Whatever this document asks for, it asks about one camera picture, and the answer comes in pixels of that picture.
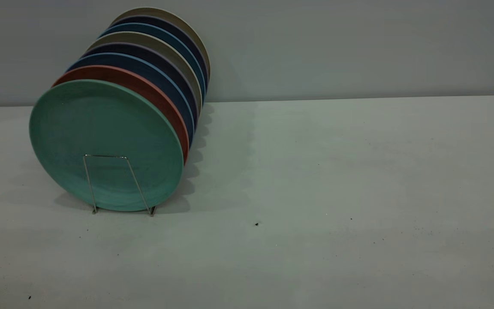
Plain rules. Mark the green round plate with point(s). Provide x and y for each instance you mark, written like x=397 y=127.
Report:
x=101 y=128

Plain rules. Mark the pink round plate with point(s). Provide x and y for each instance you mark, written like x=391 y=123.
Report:
x=152 y=88

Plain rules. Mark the navy plate light-blue rim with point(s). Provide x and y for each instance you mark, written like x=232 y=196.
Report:
x=157 y=71

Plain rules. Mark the beige round plate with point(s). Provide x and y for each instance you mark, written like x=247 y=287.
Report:
x=161 y=12
x=152 y=39

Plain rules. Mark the teal blue round plate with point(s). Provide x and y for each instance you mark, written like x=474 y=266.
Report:
x=161 y=30

